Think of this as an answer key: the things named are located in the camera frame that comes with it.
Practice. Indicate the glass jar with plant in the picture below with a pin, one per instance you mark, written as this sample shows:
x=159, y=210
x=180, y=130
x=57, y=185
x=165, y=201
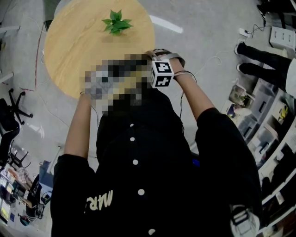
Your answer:
x=240, y=96

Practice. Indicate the stack of clear storage bins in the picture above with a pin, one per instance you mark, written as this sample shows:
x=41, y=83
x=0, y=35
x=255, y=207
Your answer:
x=261, y=120

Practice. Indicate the black office chair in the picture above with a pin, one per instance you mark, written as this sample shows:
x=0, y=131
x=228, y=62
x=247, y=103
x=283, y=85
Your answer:
x=9, y=120

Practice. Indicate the small potted green plant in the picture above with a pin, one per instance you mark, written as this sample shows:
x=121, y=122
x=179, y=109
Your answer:
x=116, y=23

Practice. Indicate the person's right forearm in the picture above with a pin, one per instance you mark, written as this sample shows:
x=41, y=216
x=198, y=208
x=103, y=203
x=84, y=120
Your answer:
x=194, y=97

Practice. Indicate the open white cardboard box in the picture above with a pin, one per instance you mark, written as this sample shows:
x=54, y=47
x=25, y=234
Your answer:
x=238, y=111

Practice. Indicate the person's black buttoned jacket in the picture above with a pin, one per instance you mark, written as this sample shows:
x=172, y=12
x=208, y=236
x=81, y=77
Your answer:
x=162, y=173

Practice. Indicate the grey chair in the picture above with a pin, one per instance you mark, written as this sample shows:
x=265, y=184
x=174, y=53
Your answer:
x=49, y=5

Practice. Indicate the person's right hand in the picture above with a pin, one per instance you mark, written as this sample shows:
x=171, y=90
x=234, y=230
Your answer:
x=178, y=66

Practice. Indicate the white power strip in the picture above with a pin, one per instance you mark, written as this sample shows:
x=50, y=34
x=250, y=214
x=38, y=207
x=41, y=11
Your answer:
x=244, y=32

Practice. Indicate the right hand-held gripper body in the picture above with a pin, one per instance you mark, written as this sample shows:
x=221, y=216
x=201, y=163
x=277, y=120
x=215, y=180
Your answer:
x=163, y=74

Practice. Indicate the blue box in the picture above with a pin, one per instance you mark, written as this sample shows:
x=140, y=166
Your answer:
x=46, y=178

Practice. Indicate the person's left forearm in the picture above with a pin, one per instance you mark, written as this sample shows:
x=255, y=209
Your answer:
x=77, y=127

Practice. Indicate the white shelf unit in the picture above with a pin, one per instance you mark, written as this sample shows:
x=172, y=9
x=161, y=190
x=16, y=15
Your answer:
x=284, y=162

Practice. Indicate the round wooden table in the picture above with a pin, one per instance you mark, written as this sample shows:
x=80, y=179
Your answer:
x=76, y=51

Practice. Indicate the white drawer cabinet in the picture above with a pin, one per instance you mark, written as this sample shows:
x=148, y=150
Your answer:
x=283, y=37

